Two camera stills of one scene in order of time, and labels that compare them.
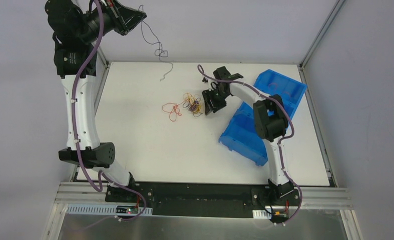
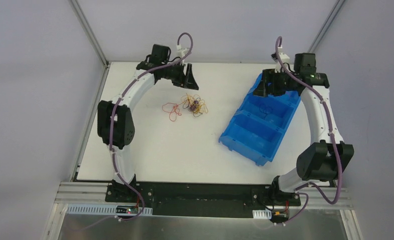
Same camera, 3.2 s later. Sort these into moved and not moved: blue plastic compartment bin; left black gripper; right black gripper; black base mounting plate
Moved: left black gripper; right black gripper
Not moved: blue plastic compartment bin; black base mounting plate
